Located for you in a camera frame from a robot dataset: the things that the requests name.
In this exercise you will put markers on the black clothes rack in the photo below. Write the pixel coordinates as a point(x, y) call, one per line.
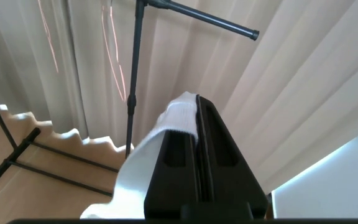
point(135, 62)

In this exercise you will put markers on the white printed t-shirt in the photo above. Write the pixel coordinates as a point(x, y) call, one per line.
point(135, 180)

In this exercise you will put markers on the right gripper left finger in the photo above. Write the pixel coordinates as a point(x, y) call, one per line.
point(172, 189)

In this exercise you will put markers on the pink clothes hanger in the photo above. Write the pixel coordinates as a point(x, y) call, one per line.
point(123, 93)
point(47, 34)

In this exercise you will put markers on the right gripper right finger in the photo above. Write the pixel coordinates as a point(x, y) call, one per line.
point(235, 193)

